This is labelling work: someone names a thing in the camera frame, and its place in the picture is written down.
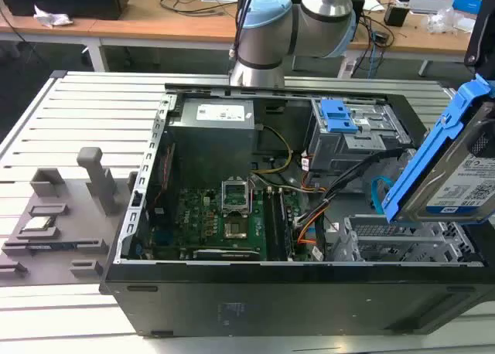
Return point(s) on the hard disk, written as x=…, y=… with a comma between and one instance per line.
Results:
x=456, y=168

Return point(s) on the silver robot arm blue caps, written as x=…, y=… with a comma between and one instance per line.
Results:
x=267, y=29

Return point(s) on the silver perforated disk bay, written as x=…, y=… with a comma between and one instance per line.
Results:
x=402, y=242

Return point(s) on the clear plastic bags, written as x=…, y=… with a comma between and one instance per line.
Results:
x=448, y=21

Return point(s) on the small black box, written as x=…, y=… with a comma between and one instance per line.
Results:
x=395, y=14

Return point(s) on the white power strip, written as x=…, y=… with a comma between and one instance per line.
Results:
x=348, y=68

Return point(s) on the blue plastic drive latch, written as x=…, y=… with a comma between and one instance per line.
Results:
x=337, y=118

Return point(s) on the grey metal drive cage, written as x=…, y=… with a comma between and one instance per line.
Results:
x=348, y=149

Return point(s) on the black RAM slots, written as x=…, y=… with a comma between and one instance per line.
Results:
x=279, y=226

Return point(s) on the grey power supply unit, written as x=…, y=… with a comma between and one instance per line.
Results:
x=212, y=137

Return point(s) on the square chip on motherboard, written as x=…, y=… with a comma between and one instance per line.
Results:
x=235, y=230

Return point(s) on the wooden desk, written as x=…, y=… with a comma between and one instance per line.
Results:
x=154, y=25

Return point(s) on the black open PC case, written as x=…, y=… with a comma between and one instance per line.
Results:
x=278, y=300

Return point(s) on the green motherboard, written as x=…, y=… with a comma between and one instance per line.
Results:
x=201, y=222

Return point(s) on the crumpled white paper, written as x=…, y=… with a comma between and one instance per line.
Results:
x=50, y=18

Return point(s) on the grey parts rack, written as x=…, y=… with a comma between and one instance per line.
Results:
x=73, y=234

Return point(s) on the RAM stick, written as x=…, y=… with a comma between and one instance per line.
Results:
x=50, y=247

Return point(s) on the silver CPU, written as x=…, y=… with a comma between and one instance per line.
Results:
x=37, y=223

